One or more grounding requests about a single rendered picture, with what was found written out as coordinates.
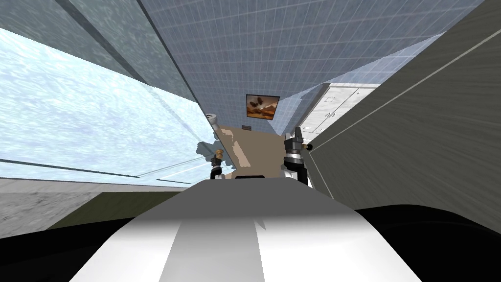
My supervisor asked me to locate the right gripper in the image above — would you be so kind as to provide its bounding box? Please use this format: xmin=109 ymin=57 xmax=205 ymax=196
xmin=284 ymin=126 xmax=304 ymax=157

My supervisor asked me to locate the white cabinet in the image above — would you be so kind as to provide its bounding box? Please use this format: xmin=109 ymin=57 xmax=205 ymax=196
xmin=299 ymin=82 xmax=381 ymax=143

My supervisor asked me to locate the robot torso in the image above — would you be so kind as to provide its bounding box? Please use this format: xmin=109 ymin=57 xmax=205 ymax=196
xmin=69 ymin=174 xmax=423 ymax=282

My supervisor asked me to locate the dark grey door leaf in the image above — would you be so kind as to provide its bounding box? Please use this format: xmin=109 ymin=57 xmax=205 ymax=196
xmin=303 ymin=0 xmax=501 ymax=233

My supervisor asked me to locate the orange framed wall picture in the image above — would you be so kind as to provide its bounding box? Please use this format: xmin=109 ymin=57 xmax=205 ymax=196
xmin=246 ymin=94 xmax=280 ymax=120

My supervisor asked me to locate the white round-headed post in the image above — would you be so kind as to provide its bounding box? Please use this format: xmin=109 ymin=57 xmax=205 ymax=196
xmin=205 ymin=113 xmax=222 ymax=137

